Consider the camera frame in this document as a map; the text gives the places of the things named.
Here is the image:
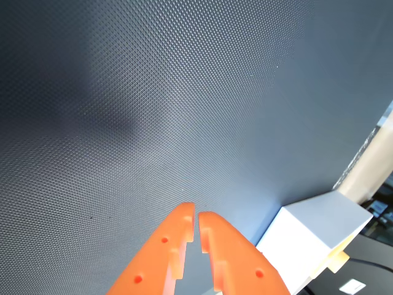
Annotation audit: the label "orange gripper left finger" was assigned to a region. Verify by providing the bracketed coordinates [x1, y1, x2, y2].
[106, 202, 197, 295]

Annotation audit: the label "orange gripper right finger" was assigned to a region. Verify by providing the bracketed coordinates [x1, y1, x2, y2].
[198, 211, 290, 295]

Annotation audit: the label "white open cardboard box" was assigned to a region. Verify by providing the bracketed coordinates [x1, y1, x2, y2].
[255, 190, 375, 295]

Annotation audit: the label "pale tape tab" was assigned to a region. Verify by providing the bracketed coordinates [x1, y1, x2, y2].
[327, 251, 350, 273]

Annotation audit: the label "white label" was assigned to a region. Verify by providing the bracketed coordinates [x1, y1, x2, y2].
[338, 277, 367, 295]

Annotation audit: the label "dark grey textured mat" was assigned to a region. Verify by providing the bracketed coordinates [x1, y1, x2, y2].
[0, 0, 393, 295]

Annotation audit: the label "black cable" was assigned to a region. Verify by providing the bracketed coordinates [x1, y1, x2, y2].
[349, 257, 393, 273]

